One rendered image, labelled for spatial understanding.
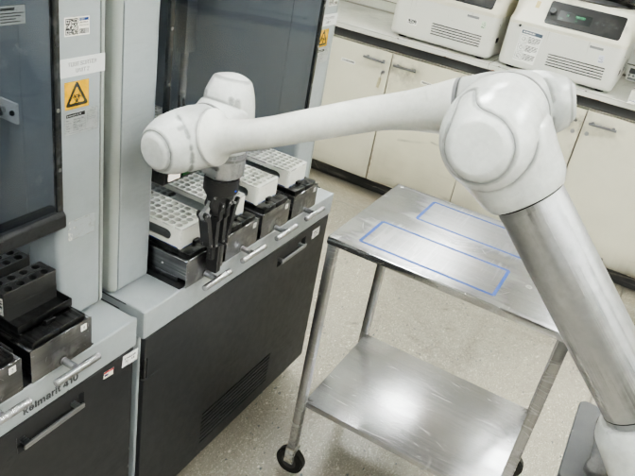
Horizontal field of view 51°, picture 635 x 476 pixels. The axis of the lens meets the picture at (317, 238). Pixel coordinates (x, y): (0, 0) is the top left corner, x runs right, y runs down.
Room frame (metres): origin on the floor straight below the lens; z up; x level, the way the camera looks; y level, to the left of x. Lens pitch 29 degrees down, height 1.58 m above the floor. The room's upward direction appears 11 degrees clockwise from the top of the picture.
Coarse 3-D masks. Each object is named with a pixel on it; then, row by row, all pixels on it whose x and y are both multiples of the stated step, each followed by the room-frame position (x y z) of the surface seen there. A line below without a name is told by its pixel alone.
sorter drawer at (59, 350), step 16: (48, 320) 0.91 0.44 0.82; (64, 320) 0.93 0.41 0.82; (80, 320) 0.95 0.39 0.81; (0, 336) 0.87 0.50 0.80; (16, 336) 0.87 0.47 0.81; (32, 336) 0.87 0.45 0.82; (48, 336) 0.88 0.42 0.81; (64, 336) 0.91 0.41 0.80; (80, 336) 0.94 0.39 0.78; (16, 352) 0.86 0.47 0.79; (32, 352) 0.85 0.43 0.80; (48, 352) 0.88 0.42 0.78; (64, 352) 0.91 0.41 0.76; (80, 352) 0.94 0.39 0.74; (96, 352) 0.93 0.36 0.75; (32, 368) 0.84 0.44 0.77; (48, 368) 0.87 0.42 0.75; (80, 368) 0.89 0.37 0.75
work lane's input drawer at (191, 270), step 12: (156, 240) 1.26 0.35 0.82; (156, 252) 1.24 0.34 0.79; (168, 252) 1.23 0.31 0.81; (180, 252) 1.23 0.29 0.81; (192, 252) 1.23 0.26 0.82; (204, 252) 1.26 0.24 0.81; (156, 264) 1.24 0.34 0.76; (168, 264) 1.23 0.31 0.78; (180, 264) 1.21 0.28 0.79; (192, 264) 1.22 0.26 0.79; (204, 264) 1.26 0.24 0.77; (180, 276) 1.21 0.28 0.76; (192, 276) 1.23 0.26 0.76; (204, 276) 1.26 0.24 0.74; (216, 276) 1.25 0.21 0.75; (204, 288) 1.21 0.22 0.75
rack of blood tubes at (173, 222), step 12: (156, 192) 1.39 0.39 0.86; (156, 204) 1.33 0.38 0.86; (168, 204) 1.34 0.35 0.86; (180, 204) 1.35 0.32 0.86; (156, 216) 1.28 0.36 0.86; (168, 216) 1.29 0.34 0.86; (180, 216) 1.30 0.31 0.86; (192, 216) 1.31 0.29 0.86; (156, 228) 1.32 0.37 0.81; (168, 228) 1.25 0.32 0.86; (180, 228) 1.25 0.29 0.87; (192, 228) 1.27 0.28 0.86; (168, 240) 1.25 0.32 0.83; (180, 240) 1.24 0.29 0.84; (192, 240) 1.27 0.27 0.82
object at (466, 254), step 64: (384, 256) 1.37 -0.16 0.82; (448, 256) 1.43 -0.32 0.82; (512, 256) 1.50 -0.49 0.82; (320, 320) 1.41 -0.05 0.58; (512, 320) 1.23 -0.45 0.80; (320, 384) 1.51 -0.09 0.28; (384, 384) 1.56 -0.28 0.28; (448, 384) 1.62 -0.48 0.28; (384, 448) 1.32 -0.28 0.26; (448, 448) 1.35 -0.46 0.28; (512, 448) 1.19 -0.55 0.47
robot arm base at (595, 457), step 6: (594, 444) 0.99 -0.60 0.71; (594, 450) 0.96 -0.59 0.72; (594, 456) 0.95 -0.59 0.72; (600, 456) 0.95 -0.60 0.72; (588, 462) 0.93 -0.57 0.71; (594, 462) 0.93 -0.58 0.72; (600, 462) 0.93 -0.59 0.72; (588, 468) 0.92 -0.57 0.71; (594, 468) 0.92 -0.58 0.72; (600, 468) 0.92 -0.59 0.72; (588, 474) 0.91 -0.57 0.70; (594, 474) 0.91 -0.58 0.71; (600, 474) 0.91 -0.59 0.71; (606, 474) 0.91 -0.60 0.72
